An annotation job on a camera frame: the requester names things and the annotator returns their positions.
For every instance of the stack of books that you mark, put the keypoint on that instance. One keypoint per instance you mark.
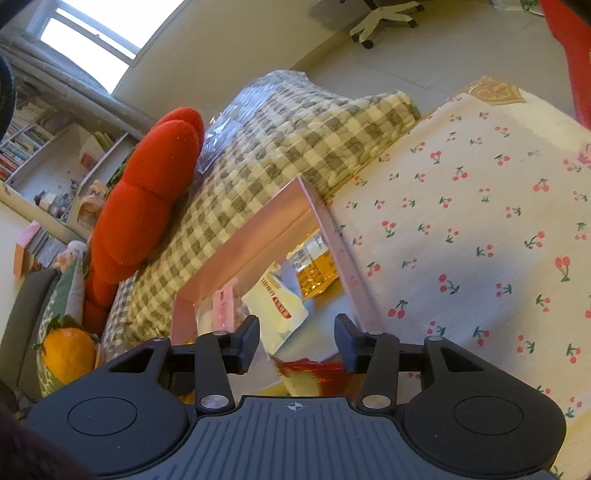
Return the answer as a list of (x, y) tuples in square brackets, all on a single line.
[(37, 249)]

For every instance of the green checkered quilt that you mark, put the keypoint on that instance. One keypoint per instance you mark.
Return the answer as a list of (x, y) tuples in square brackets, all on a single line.
[(258, 152)]

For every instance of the large orange fruit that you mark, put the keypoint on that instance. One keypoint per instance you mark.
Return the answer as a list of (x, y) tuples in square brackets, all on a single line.
[(69, 355)]

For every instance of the cherry print cloth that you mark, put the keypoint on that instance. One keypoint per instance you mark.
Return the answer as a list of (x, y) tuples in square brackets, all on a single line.
[(485, 230)]

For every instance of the small red snack packet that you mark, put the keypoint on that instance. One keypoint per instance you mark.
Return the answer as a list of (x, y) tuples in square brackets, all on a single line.
[(309, 369)]

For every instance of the red persimmon cushion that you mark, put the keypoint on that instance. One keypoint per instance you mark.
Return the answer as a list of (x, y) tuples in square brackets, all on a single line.
[(138, 207)]

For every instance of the bread shaped plush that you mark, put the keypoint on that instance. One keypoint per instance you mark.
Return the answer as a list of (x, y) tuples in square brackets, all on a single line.
[(90, 210)]

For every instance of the golden clear snack packet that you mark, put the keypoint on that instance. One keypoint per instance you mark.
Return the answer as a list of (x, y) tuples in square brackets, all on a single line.
[(318, 277)]

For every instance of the green embroidered pillow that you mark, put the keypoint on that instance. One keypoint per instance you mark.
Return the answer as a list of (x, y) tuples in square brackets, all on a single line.
[(69, 286)]

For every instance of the cream white snack packet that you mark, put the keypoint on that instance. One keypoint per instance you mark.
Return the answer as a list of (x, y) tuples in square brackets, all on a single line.
[(272, 314)]

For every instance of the pink snack packet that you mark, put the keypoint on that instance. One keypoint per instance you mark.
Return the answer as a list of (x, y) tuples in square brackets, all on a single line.
[(224, 307)]

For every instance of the grey office chair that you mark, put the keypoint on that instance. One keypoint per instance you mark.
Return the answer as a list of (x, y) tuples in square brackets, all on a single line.
[(383, 18)]

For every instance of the pink cardboard box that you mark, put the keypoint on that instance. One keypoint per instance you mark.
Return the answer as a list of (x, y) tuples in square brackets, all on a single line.
[(258, 226)]

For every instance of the pink plush toy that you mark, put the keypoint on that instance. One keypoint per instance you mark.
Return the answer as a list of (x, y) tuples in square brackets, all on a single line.
[(69, 253)]

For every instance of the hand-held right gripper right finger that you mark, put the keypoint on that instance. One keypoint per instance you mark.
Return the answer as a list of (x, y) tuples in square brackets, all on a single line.
[(348, 344)]

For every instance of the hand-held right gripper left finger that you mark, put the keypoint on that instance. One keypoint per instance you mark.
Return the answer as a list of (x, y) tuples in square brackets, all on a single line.
[(247, 344)]

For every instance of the white bookshelf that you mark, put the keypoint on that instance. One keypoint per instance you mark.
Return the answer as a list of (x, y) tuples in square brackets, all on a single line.
[(27, 143)]

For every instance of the window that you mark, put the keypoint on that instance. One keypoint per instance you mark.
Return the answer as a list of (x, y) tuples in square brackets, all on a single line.
[(83, 41)]

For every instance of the clear plastic bag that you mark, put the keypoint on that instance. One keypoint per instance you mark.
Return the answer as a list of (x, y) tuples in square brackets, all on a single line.
[(221, 138)]

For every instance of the grey sofa cushion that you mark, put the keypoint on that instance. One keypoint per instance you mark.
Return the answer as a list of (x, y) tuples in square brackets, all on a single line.
[(27, 323)]

